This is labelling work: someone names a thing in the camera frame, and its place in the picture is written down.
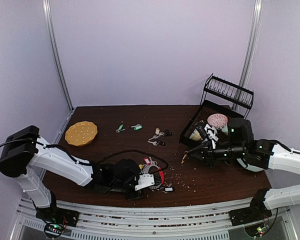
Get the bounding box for key with yellow tag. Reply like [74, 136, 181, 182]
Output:
[181, 153, 189, 165]

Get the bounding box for metal keyring with red handle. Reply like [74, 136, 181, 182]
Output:
[141, 161, 165, 191]

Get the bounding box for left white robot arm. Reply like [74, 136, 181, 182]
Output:
[0, 125, 164, 229]

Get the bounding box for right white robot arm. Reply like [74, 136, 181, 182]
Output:
[186, 118, 300, 226]

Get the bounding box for keys with yellow tag cluster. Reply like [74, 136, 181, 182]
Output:
[147, 128, 173, 146]

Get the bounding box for yellow checked bowl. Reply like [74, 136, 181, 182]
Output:
[189, 129, 202, 142]

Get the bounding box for pale green bowl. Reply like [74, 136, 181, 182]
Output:
[221, 125, 229, 135]

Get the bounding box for pink patterned bowl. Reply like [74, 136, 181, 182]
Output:
[207, 113, 228, 130]

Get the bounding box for pale green plate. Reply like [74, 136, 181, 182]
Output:
[236, 158, 264, 173]

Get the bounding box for black dish rack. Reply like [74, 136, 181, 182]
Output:
[179, 74, 254, 148]

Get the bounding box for key with light green tag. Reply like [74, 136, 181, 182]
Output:
[131, 123, 143, 131]

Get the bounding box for key with dark green tag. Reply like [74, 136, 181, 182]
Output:
[115, 124, 126, 133]

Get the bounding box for yellow dotted plate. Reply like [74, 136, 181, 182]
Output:
[64, 121, 98, 147]

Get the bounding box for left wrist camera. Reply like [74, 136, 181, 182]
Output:
[134, 173, 165, 191]

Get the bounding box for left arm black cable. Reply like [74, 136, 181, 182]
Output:
[97, 149, 169, 173]

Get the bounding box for red tag on ring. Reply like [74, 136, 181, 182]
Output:
[143, 157, 151, 165]

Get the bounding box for black tagged key on ring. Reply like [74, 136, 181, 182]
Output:
[162, 186, 175, 193]

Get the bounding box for right aluminium frame post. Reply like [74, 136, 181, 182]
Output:
[231, 0, 263, 112]

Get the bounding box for aluminium frame post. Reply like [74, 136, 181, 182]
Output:
[42, 0, 75, 112]
[231, 0, 263, 112]

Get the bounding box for left aluminium frame post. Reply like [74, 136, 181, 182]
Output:
[42, 0, 75, 112]

